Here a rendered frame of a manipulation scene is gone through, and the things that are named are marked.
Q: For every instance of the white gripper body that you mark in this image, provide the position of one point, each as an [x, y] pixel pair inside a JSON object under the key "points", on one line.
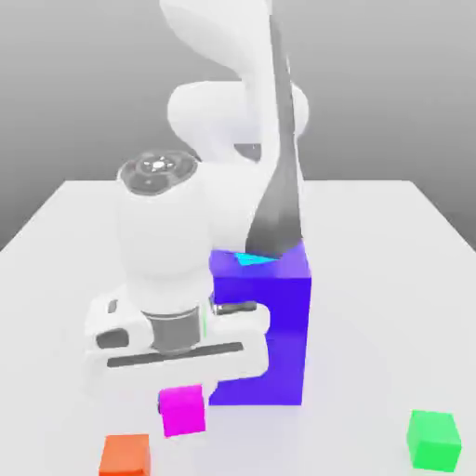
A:
{"points": [[238, 362]]}

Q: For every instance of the small magenta cube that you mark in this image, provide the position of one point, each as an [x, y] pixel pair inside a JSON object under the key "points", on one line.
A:
{"points": [[183, 411]]}

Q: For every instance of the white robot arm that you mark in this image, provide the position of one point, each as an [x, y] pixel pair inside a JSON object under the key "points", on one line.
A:
{"points": [[163, 238]]}

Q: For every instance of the small cyan cube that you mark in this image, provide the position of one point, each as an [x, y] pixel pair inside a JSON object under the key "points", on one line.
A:
{"points": [[253, 258]]}

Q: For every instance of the small orange cube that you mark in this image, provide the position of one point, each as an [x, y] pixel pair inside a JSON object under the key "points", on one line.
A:
{"points": [[125, 455]]}

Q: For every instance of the small green cube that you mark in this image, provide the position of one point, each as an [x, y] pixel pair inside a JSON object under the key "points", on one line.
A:
{"points": [[433, 440]]}

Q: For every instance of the large blue box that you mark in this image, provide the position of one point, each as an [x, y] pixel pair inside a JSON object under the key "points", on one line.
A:
{"points": [[288, 316]]}

